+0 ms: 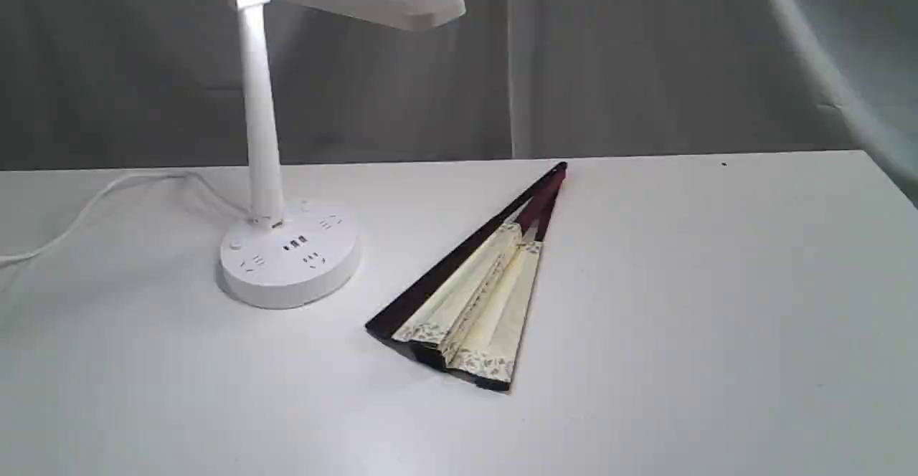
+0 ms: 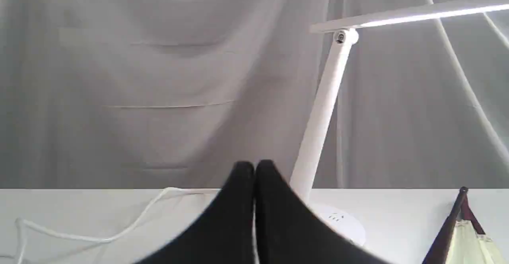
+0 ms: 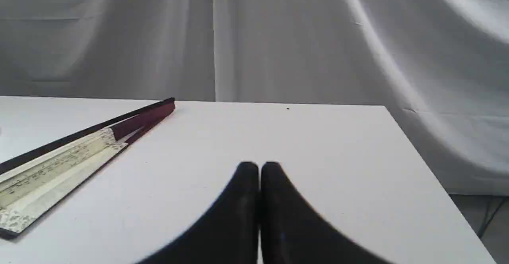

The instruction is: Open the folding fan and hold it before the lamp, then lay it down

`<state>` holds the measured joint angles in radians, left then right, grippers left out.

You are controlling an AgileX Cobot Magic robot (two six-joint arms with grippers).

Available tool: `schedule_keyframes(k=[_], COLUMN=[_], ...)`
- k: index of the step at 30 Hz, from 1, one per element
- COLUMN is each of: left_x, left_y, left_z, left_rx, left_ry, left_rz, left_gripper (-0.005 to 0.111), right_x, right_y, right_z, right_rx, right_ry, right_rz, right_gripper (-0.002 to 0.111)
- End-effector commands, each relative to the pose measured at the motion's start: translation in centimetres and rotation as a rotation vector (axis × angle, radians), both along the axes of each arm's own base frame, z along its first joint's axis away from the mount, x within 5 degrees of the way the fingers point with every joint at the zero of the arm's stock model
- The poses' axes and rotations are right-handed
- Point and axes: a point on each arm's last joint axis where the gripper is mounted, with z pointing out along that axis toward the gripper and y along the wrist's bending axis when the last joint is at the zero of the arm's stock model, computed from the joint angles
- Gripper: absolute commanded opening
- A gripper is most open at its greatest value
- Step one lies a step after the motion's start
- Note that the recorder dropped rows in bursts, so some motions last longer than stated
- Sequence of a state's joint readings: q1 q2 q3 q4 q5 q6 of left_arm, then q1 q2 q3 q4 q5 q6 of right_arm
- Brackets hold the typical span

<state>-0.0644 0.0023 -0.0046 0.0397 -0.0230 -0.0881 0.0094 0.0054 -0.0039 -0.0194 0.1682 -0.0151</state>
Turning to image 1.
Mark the white desk lamp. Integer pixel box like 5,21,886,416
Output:
219,0,466,310

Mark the grey backdrop curtain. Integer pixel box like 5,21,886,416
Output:
2,0,916,199

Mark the folding paper fan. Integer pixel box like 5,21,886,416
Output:
364,161,568,392

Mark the white power cable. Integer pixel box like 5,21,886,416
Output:
0,170,250,269

